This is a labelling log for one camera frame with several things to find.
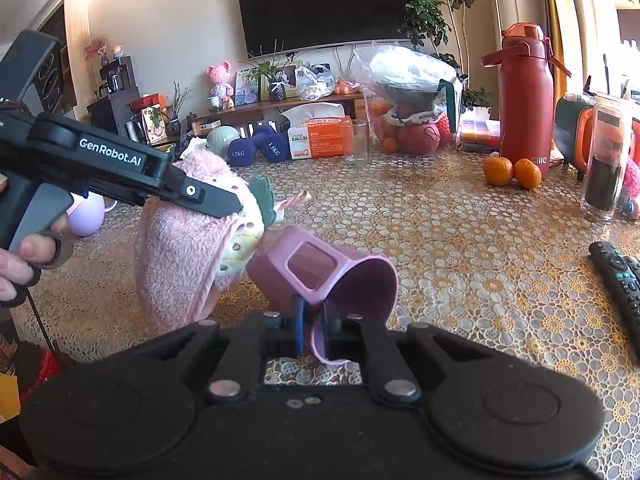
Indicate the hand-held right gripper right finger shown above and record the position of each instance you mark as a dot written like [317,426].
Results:
[367,345]

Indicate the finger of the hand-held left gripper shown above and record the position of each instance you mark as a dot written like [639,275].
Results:
[205,195]

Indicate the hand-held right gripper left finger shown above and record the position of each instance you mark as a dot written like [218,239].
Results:
[297,322]

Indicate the pink strawberry hand towel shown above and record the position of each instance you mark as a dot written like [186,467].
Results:
[170,245]

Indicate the pink plastic cup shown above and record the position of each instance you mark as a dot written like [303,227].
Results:
[355,280]

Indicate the person's left hand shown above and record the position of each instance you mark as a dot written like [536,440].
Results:
[20,260]

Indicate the purple round mug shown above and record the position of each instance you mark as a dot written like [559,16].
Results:
[87,215]

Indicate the blue dumbbell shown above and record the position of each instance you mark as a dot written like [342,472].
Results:
[243,152]
[272,147]

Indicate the pale green round pot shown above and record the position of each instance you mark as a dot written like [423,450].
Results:
[222,139]

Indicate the black coffee machine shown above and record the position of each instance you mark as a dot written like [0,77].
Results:
[115,85]

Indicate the wooden tv bench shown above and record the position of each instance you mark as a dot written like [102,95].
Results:
[240,110]

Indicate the pink plush doll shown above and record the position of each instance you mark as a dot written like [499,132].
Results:
[220,82]

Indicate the orange white cardboard box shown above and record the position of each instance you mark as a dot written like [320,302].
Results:
[320,140]

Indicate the plastic bag of snacks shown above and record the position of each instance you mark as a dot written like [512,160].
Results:
[312,85]

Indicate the clear drinking glass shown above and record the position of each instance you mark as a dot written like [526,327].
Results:
[357,145]

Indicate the red round fruit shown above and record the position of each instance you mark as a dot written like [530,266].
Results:
[420,137]

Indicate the orange tangerine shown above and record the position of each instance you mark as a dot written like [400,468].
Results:
[498,171]
[528,174]

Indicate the black flat television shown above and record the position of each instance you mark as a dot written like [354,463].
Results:
[325,5]

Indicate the metal bowl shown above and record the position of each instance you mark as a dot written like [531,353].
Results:
[407,96]

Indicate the clear plastic bag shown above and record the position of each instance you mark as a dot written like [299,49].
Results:
[400,65]

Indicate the stack of colourful books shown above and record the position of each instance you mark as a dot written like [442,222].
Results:
[480,135]

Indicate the black remote control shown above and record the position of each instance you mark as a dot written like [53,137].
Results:
[617,285]
[634,266]

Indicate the red water bottle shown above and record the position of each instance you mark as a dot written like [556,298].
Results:
[525,110]

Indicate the tall green potted plant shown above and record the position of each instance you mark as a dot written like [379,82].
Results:
[425,15]

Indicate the tall clear jar dark contents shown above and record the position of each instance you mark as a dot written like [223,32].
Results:
[603,185]

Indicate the pink fluffy toy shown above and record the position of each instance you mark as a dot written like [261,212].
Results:
[632,180]

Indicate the yellow curtain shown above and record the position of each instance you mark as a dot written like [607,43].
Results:
[555,10]

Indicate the photo frame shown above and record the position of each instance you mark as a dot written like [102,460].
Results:
[292,82]

